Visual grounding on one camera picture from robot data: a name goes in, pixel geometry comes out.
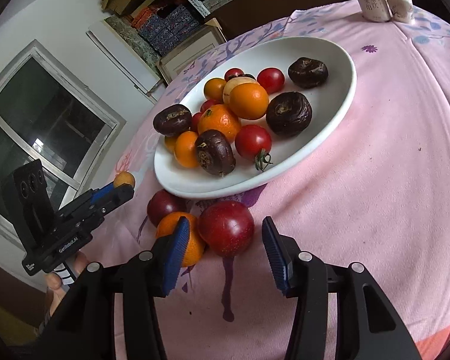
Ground small yellow kumquat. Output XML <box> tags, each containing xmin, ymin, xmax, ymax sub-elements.
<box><xmin>113</xmin><ymin>171</ymin><xmax>135</xmax><ymax>188</ymax></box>

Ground orange tangerine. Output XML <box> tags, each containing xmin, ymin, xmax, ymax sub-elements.
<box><xmin>156</xmin><ymin>211</ymin><xmax>205</xmax><ymax>267</ymax></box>

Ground small orange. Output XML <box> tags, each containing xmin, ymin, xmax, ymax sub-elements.
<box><xmin>164</xmin><ymin>136</ymin><xmax>178</xmax><ymax>154</ymax></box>
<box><xmin>204</xmin><ymin>77</ymin><xmax>227</xmax><ymax>102</ymax></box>

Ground yellow orange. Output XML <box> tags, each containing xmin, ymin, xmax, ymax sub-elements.
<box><xmin>174</xmin><ymin>131</ymin><xmax>199</xmax><ymax>168</ymax></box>

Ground dark purple fruit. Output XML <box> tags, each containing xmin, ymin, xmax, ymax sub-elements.
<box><xmin>153</xmin><ymin>104</ymin><xmax>193</xmax><ymax>137</ymax></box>

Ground dark red plum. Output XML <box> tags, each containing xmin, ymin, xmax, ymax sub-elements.
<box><xmin>198</xmin><ymin>201</ymin><xmax>255</xmax><ymax>258</ymax></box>

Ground large orange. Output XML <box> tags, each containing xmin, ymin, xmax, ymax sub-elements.
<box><xmin>197</xmin><ymin>104</ymin><xmax>242</xmax><ymax>143</ymax></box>
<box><xmin>228</xmin><ymin>83</ymin><xmax>269</xmax><ymax>120</ymax></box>

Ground red cherry tomato pair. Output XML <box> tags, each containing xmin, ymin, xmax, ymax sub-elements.
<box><xmin>200</xmin><ymin>98</ymin><xmax>221</xmax><ymax>113</ymax></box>
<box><xmin>257</xmin><ymin>67</ymin><xmax>285</xmax><ymax>94</ymax></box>

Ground small orange back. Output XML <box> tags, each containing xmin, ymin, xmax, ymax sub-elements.
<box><xmin>204</xmin><ymin>77</ymin><xmax>227</xmax><ymax>102</ymax></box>

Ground yellow red-streaked plum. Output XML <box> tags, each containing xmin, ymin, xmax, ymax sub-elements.
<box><xmin>223</xmin><ymin>76</ymin><xmax>257</xmax><ymax>104</ymax></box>

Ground large orange front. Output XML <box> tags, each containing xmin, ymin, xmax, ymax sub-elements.
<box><xmin>228</xmin><ymin>83</ymin><xmax>269</xmax><ymax>120</ymax></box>

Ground red tomato back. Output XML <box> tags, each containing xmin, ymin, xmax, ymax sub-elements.
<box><xmin>224</xmin><ymin>68</ymin><xmax>244</xmax><ymax>81</ymax></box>

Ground dark water chestnut back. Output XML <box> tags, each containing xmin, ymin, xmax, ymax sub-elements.
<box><xmin>288</xmin><ymin>57</ymin><xmax>328</xmax><ymax>89</ymax></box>

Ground person's left hand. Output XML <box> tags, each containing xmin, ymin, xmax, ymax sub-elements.
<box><xmin>45</xmin><ymin>252</ymin><xmax>89</xmax><ymax>315</ymax></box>

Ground white leaning board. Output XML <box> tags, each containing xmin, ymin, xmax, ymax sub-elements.
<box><xmin>87</xmin><ymin>20</ymin><xmax>162</xmax><ymax>104</ymax></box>

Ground blue patterned boxes stack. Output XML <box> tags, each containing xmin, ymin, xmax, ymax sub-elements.
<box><xmin>138</xmin><ymin>5</ymin><xmax>200</xmax><ymax>56</ymax></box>

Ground cardboard box on floor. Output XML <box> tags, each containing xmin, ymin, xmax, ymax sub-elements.
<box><xmin>157</xmin><ymin>18</ymin><xmax>227</xmax><ymax>85</ymax></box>

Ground white oval plate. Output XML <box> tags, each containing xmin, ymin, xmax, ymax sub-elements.
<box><xmin>153</xmin><ymin>36</ymin><xmax>358</xmax><ymax>200</ymax></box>

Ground white printed can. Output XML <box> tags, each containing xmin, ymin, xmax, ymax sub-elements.
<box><xmin>358</xmin><ymin>0</ymin><xmax>391</xmax><ymax>23</ymax></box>

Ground white paper cup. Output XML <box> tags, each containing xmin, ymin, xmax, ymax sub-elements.
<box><xmin>386</xmin><ymin>0</ymin><xmax>414</xmax><ymax>24</ymax></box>

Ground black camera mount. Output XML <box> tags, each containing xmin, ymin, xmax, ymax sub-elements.
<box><xmin>1</xmin><ymin>159</ymin><xmax>56</xmax><ymax>251</ymax></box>

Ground window with white frame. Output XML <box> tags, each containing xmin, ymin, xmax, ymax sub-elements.
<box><xmin>0</xmin><ymin>40</ymin><xmax>126</xmax><ymax>245</ymax></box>

